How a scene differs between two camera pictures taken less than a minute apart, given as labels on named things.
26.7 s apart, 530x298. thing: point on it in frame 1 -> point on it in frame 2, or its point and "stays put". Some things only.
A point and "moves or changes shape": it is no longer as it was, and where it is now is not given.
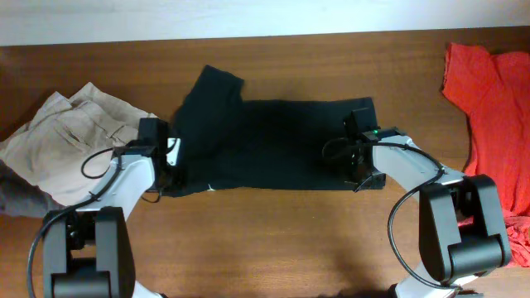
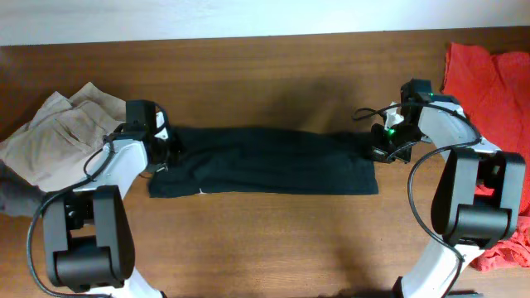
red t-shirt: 493,91 stays put
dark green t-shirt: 228,144 moves or changes shape
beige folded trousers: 65,146 stays put
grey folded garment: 20,198 stays put
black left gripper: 166,178 -> 164,153
